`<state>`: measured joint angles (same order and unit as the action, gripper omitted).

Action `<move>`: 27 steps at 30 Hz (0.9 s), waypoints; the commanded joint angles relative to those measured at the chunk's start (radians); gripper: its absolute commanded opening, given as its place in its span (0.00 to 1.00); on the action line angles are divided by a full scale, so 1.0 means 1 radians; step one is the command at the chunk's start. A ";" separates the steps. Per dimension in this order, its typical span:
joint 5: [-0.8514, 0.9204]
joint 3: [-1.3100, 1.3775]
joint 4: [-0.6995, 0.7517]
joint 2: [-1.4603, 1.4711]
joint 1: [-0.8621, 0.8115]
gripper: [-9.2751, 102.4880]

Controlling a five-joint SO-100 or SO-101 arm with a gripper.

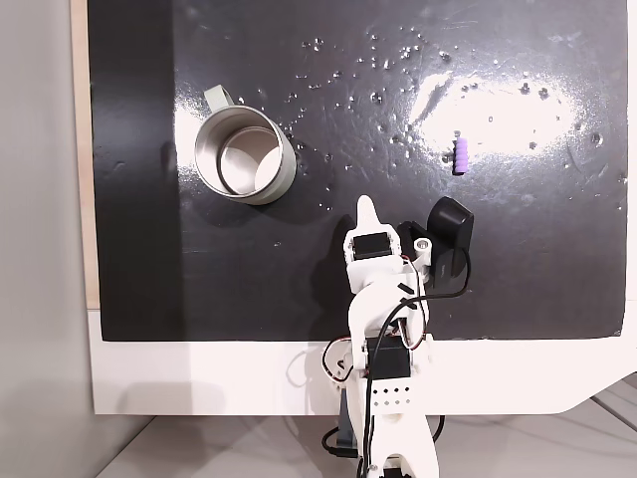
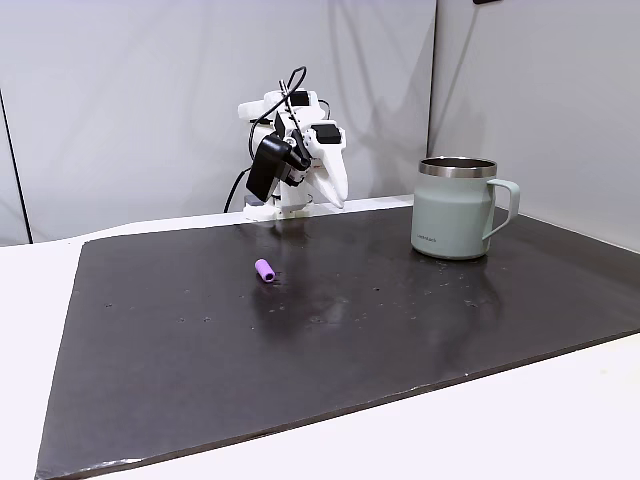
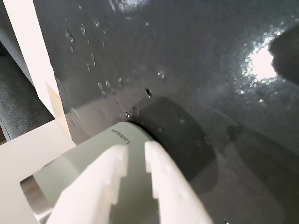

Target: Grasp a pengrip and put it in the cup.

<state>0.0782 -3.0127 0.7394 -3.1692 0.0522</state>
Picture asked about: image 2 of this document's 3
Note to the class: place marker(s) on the purple pen grip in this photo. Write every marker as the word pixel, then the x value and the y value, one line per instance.
pixel 264 270

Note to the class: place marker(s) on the pale green steel mug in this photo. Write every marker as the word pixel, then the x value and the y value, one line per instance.
pixel 450 215

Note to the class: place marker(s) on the dark table mat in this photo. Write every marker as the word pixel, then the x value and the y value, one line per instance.
pixel 300 350

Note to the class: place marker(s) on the black camera box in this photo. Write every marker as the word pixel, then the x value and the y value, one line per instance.
pixel 265 167

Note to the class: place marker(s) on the black wall-mounted object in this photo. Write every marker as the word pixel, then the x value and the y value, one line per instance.
pixel 486 1

